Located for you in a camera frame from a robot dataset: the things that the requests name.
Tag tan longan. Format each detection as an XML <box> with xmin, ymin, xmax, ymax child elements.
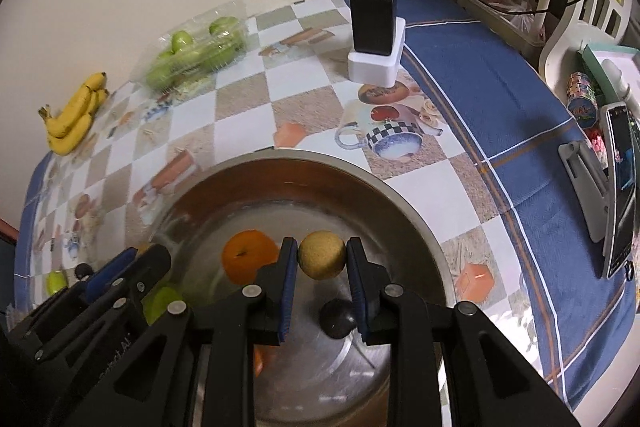
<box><xmin>298</xmin><ymin>230</ymin><xmax>347</xmax><ymax>280</ymax></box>

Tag checkered printed tablecloth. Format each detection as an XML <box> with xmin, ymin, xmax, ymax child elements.
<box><xmin>20</xmin><ymin>0</ymin><xmax>541</xmax><ymax>408</ymax></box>

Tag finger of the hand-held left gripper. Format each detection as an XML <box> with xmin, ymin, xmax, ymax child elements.
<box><xmin>31</xmin><ymin>244</ymin><xmax>173</xmax><ymax>363</ymax></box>
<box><xmin>9</xmin><ymin>248</ymin><xmax>140</xmax><ymax>340</ymax></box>

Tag clear plastic bag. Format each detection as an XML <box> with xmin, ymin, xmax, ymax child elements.
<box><xmin>475</xmin><ymin>0</ymin><xmax>546</xmax><ymax>45</ymax></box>

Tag round metal plate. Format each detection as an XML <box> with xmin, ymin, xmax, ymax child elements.
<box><xmin>127</xmin><ymin>150</ymin><xmax>456</xmax><ymax>427</ymax></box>

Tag colourful patterned tin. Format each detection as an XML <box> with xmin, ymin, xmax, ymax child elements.
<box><xmin>566</xmin><ymin>74</ymin><xmax>600</xmax><ymax>128</ymax></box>

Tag clear plastic clamshell box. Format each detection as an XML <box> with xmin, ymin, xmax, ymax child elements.
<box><xmin>131</xmin><ymin>0</ymin><xmax>249</xmax><ymax>95</ymax></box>

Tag green jujube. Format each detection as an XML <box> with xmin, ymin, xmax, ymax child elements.
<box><xmin>141</xmin><ymin>287</ymin><xmax>187</xmax><ymax>327</ymax></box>
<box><xmin>46</xmin><ymin>271</ymin><xmax>69</xmax><ymax>298</ymax></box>

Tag white plastic base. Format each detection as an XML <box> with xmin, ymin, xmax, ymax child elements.
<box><xmin>347</xmin><ymin>18</ymin><xmax>407</xmax><ymax>88</ymax></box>

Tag pink small item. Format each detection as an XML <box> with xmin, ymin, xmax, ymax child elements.
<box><xmin>585</xmin><ymin>127</ymin><xmax>608</xmax><ymax>168</ymax></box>

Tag orange tangerine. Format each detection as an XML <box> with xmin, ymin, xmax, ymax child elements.
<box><xmin>253</xmin><ymin>346</ymin><xmax>277</xmax><ymax>379</ymax></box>
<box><xmin>221</xmin><ymin>230</ymin><xmax>282</xmax><ymax>286</ymax></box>

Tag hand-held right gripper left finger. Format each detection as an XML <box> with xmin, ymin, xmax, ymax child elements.
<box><xmin>62</xmin><ymin>236</ymin><xmax>300</xmax><ymax>427</ymax></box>

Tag blue tablecloth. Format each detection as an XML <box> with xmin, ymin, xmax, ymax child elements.
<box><xmin>14</xmin><ymin>0</ymin><xmax>640</xmax><ymax>413</ymax></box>

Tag green box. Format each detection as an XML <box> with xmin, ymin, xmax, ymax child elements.
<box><xmin>577</xmin><ymin>44</ymin><xmax>640</xmax><ymax>108</ymax></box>

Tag black box device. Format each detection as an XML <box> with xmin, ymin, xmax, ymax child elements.
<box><xmin>349</xmin><ymin>0</ymin><xmax>398</xmax><ymax>56</ymax></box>

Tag grey phone stand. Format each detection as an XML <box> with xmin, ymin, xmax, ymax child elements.
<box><xmin>557</xmin><ymin>141</ymin><xmax>613</xmax><ymax>244</ymax></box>

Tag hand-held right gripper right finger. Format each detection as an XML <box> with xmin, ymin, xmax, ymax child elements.
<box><xmin>346</xmin><ymin>237</ymin><xmax>583</xmax><ymax>427</ymax></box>

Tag white plastic tube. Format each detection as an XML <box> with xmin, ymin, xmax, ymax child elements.
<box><xmin>602</xmin><ymin>59</ymin><xmax>638</xmax><ymax>102</ymax></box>

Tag smartphone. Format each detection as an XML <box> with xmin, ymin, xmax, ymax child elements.
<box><xmin>602</xmin><ymin>103</ymin><xmax>640</xmax><ymax>280</ymax></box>

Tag pile of green jujubes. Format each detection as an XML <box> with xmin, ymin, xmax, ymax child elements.
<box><xmin>145</xmin><ymin>17</ymin><xmax>246</xmax><ymax>90</ymax></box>

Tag yellow banana bunch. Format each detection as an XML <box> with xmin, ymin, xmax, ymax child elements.
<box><xmin>39</xmin><ymin>72</ymin><xmax>110</xmax><ymax>156</ymax></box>

